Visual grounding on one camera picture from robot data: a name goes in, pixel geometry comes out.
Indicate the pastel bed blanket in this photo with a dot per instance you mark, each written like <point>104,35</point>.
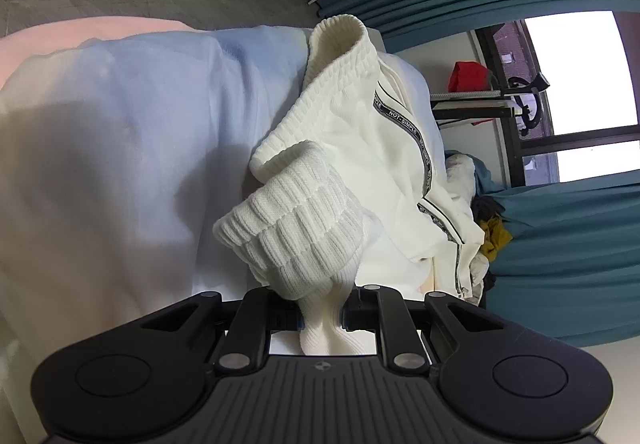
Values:
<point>125,149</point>

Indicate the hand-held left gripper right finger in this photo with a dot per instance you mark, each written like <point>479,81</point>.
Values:
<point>355,319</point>

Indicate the white knit sweater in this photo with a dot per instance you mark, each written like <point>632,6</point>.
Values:
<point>320,204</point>

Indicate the black framed window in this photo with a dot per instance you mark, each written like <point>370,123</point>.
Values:
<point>575,74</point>

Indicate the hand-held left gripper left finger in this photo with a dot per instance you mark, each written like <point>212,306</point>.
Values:
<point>282,319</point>

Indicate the pile of clothes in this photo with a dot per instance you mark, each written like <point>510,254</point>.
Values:
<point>467,179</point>

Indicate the red cloth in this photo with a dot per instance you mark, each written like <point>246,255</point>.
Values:
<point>467,77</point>

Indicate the black stand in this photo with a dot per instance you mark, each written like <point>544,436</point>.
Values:
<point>530,109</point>

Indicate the yellow garment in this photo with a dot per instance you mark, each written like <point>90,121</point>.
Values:
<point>497,239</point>

